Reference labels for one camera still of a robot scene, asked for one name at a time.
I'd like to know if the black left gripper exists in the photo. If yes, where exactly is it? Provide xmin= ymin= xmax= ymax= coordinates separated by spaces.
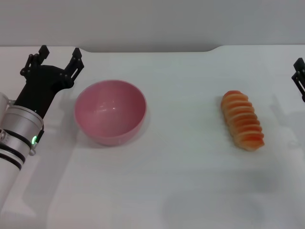
xmin=14 ymin=45 xmax=86 ymax=119

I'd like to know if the orange striped bread loaf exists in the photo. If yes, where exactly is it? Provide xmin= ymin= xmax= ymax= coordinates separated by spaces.
xmin=221 ymin=90 xmax=265 ymax=152

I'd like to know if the pink plastic bowl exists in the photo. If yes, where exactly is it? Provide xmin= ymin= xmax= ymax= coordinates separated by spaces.
xmin=74 ymin=80 xmax=147 ymax=146

